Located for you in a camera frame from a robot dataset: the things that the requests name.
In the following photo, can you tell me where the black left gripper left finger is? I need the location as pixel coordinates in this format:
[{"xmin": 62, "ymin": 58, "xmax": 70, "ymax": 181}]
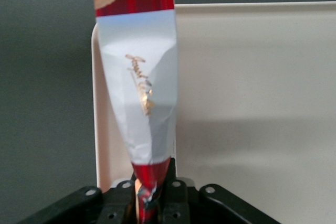
[{"xmin": 15, "ymin": 178, "xmax": 138, "ymax": 224}]

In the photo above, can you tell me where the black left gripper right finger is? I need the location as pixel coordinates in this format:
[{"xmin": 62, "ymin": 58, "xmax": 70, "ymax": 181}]
[{"xmin": 156, "ymin": 155, "xmax": 282, "ymax": 224}]

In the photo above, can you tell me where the red tartan cookie box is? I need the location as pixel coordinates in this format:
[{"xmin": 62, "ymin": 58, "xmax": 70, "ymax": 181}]
[{"xmin": 91, "ymin": 0, "xmax": 179, "ymax": 224}]

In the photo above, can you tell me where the white rectangular plastic tray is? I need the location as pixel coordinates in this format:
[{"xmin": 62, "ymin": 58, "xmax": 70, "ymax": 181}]
[{"xmin": 91, "ymin": 1, "xmax": 336, "ymax": 224}]

